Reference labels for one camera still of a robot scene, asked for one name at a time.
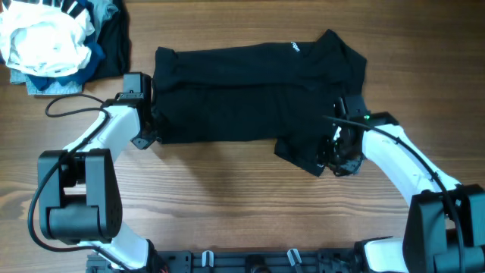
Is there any black t-shirt with logo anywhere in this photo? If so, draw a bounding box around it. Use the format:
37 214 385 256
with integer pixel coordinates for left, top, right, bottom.
152 30 367 176

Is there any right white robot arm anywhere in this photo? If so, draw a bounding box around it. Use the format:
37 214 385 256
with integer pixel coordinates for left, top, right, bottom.
320 96 484 272

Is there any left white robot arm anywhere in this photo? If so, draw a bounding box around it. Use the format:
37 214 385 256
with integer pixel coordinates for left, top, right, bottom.
27 94 169 272

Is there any black garment on pile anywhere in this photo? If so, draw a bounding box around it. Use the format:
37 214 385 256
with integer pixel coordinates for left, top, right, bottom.
89 0 131 81

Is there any dark blue garment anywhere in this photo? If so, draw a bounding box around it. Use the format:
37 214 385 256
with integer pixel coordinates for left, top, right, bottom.
27 0 106 92

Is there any grey garment on pile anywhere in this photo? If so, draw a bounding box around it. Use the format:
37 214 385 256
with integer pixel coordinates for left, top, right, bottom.
9 0 119 96

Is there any black white striped garment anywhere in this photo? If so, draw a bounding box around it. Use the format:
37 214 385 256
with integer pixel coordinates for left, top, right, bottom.
2 0 92 18

